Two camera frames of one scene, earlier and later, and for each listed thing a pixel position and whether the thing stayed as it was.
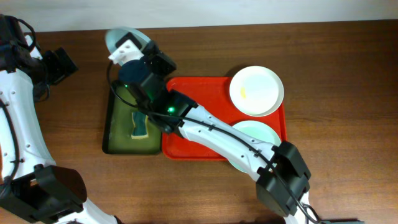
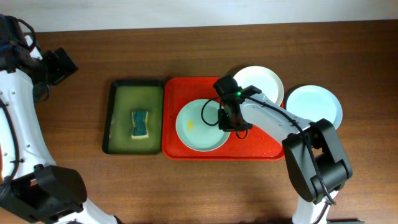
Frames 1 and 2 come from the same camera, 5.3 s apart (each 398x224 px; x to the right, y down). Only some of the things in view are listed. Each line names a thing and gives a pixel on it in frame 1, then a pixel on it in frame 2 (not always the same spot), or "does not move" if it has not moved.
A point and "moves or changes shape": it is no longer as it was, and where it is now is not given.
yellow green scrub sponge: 140,129 does not move
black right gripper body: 143,71 to 227,124
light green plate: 257,130 moves or changes shape
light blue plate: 113,35 to 311,102
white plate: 256,91 does not move
